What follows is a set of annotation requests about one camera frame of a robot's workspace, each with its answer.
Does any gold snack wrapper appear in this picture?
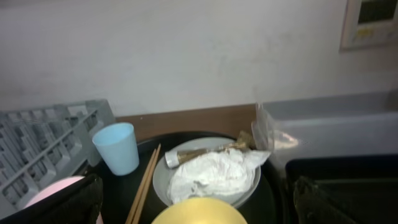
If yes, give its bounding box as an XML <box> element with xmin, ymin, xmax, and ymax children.
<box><xmin>165</xmin><ymin>131</ymin><xmax>255</xmax><ymax>169</ymax></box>

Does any pink plastic cup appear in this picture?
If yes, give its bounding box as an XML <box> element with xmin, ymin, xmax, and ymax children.
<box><xmin>23</xmin><ymin>175</ymin><xmax>104</xmax><ymax>224</ymax></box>

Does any right wooden chopstick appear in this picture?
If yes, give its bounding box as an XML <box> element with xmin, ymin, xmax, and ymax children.
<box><xmin>131</xmin><ymin>144</ymin><xmax>161</xmax><ymax>224</ymax></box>

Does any left wooden chopstick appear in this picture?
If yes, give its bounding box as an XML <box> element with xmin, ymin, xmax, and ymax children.
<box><xmin>125</xmin><ymin>149</ymin><xmax>157</xmax><ymax>224</ymax></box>

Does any yellow bowl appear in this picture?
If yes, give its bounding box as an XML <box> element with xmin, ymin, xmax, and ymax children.
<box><xmin>152</xmin><ymin>197</ymin><xmax>247</xmax><ymax>224</ymax></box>

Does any grey round plate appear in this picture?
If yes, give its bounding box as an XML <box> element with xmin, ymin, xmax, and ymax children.
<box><xmin>152</xmin><ymin>137</ymin><xmax>261</xmax><ymax>208</ymax></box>

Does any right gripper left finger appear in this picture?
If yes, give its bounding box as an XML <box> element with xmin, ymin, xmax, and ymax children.
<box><xmin>0</xmin><ymin>173</ymin><xmax>104</xmax><ymax>224</ymax></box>

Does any grey dishwasher rack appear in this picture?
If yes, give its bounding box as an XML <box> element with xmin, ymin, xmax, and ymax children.
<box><xmin>1</xmin><ymin>100</ymin><xmax>115</xmax><ymax>218</ymax></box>

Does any wall control panel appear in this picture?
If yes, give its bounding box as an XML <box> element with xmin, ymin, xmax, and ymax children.
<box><xmin>340</xmin><ymin>0</ymin><xmax>397</xmax><ymax>50</ymax></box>

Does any light blue plastic cup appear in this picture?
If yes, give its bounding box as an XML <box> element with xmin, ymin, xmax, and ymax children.
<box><xmin>92</xmin><ymin>123</ymin><xmax>139</xmax><ymax>176</ymax></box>

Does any clear plastic bin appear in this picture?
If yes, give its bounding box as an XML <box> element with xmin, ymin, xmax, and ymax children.
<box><xmin>251</xmin><ymin>90</ymin><xmax>397</xmax><ymax>176</ymax></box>

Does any wooden chopstick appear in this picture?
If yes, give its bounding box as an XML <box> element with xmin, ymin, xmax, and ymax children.
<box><xmin>131</xmin><ymin>144</ymin><xmax>161</xmax><ymax>224</ymax></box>
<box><xmin>125</xmin><ymin>149</ymin><xmax>157</xmax><ymax>224</ymax></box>

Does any white napkin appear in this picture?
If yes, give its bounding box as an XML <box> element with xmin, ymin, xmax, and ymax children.
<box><xmin>167</xmin><ymin>148</ymin><xmax>271</xmax><ymax>203</ymax></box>

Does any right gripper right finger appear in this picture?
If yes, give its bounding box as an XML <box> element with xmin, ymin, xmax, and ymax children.
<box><xmin>293</xmin><ymin>176</ymin><xmax>361</xmax><ymax>224</ymax></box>

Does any black rectangular tray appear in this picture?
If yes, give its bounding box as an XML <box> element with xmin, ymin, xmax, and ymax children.
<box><xmin>285</xmin><ymin>154</ymin><xmax>397</xmax><ymax>223</ymax></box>

